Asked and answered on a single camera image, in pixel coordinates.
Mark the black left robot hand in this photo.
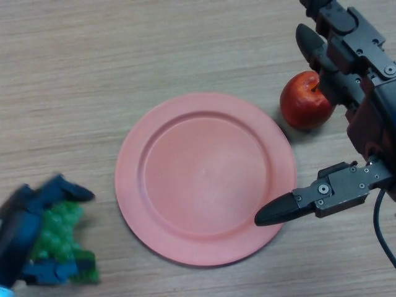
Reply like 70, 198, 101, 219
0, 173, 97, 288

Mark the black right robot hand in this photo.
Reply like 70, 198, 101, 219
254, 0, 396, 226

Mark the green plastic grape bunch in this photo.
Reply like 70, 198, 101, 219
30, 200, 101, 285

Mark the pink round plate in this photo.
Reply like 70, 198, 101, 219
114, 92, 296, 267

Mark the red apple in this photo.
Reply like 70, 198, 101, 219
280, 70, 335, 130

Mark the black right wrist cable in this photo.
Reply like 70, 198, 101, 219
373, 188, 396, 269

